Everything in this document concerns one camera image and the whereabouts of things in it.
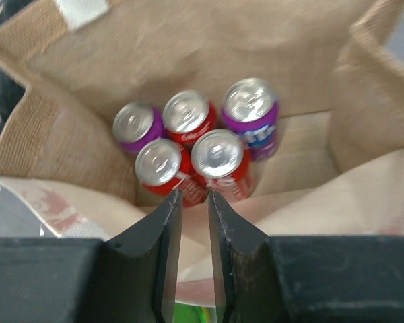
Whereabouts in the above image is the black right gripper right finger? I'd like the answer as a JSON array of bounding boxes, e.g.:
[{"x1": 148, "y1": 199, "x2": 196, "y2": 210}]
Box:
[{"x1": 209, "y1": 191, "x2": 288, "y2": 322}]

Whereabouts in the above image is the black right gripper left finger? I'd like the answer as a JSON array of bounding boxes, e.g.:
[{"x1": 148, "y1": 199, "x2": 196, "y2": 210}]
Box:
[{"x1": 102, "y1": 190, "x2": 182, "y2": 322}]

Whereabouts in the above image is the green Perrier bottle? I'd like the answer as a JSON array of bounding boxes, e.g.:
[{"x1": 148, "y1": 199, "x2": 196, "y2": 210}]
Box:
[{"x1": 173, "y1": 303, "x2": 217, "y2": 323}]

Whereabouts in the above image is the purple fanta can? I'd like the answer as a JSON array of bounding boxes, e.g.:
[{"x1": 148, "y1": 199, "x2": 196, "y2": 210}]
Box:
[
  {"x1": 221, "y1": 78, "x2": 279, "y2": 161},
  {"x1": 112, "y1": 102, "x2": 166, "y2": 154}
]

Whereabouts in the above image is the red Coke can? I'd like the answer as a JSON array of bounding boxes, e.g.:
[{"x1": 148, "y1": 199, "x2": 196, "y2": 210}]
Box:
[
  {"x1": 162, "y1": 90, "x2": 217, "y2": 148},
  {"x1": 135, "y1": 139, "x2": 208, "y2": 207},
  {"x1": 191, "y1": 129, "x2": 255, "y2": 202}
]

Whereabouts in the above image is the black floral cushion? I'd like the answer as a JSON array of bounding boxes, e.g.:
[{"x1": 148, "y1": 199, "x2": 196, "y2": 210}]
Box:
[{"x1": 0, "y1": 0, "x2": 32, "y2": 135}]

